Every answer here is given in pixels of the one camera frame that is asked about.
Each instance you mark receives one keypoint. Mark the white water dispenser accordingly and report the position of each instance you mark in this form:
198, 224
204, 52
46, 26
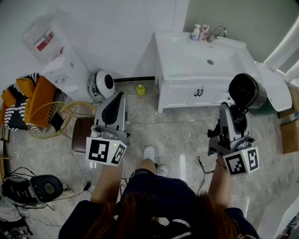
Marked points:
70, 72

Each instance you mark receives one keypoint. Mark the wooden shelf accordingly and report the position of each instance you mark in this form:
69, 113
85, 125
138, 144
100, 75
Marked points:
3, 144

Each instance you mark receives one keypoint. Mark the white bathroom sink countertop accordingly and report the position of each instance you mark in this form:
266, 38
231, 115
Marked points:
187, 60

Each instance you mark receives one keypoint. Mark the person's leg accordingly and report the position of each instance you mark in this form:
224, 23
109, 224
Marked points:
146, 166

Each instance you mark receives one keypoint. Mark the black power adapter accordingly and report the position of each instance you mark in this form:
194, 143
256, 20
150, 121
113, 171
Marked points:
87, 186

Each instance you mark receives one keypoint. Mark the person's right forearm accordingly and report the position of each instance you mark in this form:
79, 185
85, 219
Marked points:
219, 186

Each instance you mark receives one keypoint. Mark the black round-lid appliance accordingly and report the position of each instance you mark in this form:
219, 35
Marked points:
44, 187

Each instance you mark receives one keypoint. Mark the white toilet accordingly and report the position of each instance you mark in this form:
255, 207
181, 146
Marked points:
275, 91

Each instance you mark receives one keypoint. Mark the orange cloth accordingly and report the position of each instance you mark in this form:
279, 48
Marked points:
40, 98

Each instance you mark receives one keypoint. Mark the white clog shoe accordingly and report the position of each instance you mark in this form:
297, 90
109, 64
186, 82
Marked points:
162, 170
149, 152

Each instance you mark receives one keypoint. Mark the person's dark navy shirt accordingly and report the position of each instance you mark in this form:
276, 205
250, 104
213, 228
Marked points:
158, 193

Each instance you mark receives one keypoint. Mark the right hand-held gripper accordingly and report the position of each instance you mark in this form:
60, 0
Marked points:
236, 164

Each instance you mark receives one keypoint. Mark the white round appliance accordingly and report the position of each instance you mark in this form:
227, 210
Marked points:
101, 85

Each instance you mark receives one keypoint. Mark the clear water jug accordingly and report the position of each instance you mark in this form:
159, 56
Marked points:
42, 39

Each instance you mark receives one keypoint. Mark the small yellow bottle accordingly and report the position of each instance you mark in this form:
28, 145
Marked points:
140, 90

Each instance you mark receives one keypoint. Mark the white curved tube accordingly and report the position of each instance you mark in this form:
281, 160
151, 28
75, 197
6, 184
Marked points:
278, 53

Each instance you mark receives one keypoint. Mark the gold frame brown seat chair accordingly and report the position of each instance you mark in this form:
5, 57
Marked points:
80, 135

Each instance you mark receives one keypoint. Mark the white vanity cabinet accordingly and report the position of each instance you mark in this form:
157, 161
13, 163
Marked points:
177, 95

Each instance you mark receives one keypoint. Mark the black hair dryer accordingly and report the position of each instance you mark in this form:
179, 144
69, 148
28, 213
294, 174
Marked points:
245, 89

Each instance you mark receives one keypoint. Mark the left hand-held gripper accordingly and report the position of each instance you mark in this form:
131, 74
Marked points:
98, 150

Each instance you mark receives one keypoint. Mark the chrome faucet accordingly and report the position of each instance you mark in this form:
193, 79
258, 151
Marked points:
217, 32

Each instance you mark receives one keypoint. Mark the chrome sink drain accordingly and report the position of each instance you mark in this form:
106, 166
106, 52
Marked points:
210, 62

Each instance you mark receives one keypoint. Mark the white pump bottle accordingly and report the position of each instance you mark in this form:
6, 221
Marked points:
195, 33

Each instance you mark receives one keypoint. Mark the pink patterned bottle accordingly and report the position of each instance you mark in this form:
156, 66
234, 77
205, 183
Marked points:
204, 33

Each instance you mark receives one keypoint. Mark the person's left forearm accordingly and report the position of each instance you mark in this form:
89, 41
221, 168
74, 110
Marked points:
106, 182

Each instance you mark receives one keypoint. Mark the black white striped cloth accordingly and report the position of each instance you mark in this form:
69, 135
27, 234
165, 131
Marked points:
14, 116

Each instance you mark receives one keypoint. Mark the white furniture edge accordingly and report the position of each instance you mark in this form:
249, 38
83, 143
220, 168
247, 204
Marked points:
287, 221

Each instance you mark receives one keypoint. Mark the flat black item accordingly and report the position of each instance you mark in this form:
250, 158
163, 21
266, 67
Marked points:
56, 121

